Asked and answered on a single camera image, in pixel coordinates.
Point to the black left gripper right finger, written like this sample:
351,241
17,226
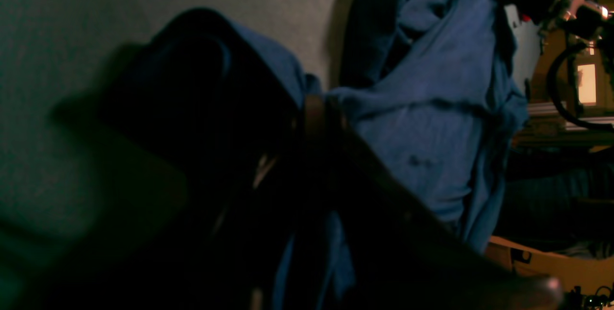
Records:
403,257

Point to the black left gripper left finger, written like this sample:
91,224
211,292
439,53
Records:
196,204

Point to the blue t-shirt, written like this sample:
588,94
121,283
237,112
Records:
426,84

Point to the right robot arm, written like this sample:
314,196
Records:
587,20

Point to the teal table cloth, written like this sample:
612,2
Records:
54,52

